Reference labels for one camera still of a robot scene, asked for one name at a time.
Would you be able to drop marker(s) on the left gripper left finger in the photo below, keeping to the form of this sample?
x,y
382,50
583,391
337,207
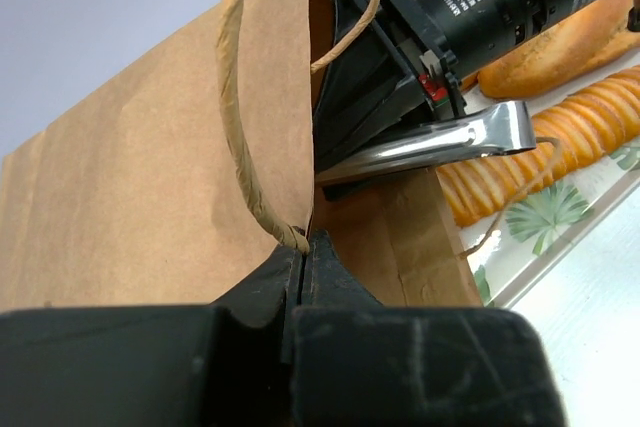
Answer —
x,y
223,363

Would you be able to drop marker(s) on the metal kitchen tongs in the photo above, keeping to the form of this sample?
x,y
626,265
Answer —
x,y
502,129

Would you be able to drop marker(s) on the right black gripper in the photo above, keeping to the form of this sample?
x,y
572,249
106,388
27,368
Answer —
x,y
405,69

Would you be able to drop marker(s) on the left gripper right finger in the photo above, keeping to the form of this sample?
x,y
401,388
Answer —
x,y
357,362

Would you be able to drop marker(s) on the floral leaf pattern tray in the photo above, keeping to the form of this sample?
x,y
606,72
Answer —
x,y
536,233

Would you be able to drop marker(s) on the fake orange bread roll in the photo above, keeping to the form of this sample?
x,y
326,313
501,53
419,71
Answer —
x,y
585,41

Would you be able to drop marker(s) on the fake ridged spiral bread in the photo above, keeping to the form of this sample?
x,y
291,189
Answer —
x,y
590,124

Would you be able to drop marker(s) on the brown paper bag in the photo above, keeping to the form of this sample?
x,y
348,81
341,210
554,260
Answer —
x,y
131,196

